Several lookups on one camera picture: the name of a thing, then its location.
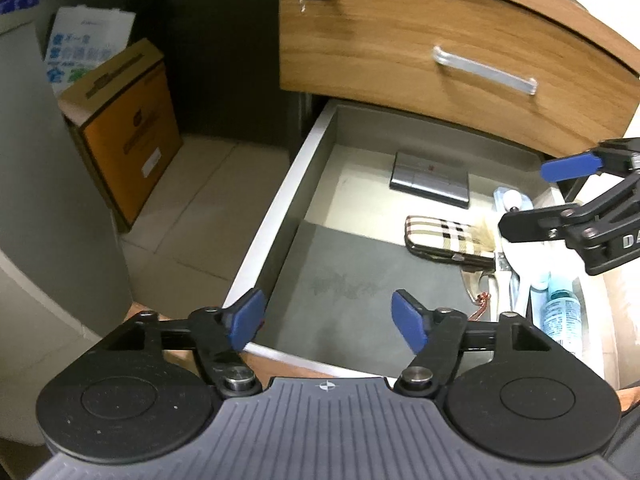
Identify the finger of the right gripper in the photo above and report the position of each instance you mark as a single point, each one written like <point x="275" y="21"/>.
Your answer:
<point x="534" y="225"/>
<point x="571" y="167"/>

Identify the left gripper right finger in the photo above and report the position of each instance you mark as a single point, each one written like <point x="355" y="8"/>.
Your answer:
<point x="434" y="337"/>

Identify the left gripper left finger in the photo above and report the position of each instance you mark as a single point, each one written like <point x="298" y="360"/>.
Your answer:
<point x="220" y="335"/>

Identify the grey drawer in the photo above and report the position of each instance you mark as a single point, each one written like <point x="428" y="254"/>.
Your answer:
<point x="330" y="251"/>

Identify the wooden upper drawer front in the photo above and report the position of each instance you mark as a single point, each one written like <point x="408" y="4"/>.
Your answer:
<point x="542" y="73"/>

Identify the white plastic packet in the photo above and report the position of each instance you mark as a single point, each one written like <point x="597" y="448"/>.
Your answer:
<point x="510" y="200"/>

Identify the plaid beige pouch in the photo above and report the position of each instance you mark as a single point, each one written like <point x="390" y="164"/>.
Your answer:
<point x="450" y="241"/>

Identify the small clear blue-label bottle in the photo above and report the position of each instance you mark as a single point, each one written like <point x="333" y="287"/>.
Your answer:
<point x="561" y="318"/>

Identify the grey metal card case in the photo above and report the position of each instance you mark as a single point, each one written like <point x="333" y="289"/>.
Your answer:
<point x="429" y="179"/>

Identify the grey side cabinet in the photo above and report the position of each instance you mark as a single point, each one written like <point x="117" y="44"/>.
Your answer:
<point x="64" y="280"/>

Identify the orange cardboard box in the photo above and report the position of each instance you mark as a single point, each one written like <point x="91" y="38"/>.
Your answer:
<point x="123" y="123"/>

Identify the white blue printed paper bag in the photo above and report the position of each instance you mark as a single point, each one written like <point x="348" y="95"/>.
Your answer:
<point x="82" y="39"/>

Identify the silver upper drawer handle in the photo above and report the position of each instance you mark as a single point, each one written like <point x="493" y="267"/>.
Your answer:
<point x="446" y="59"/>

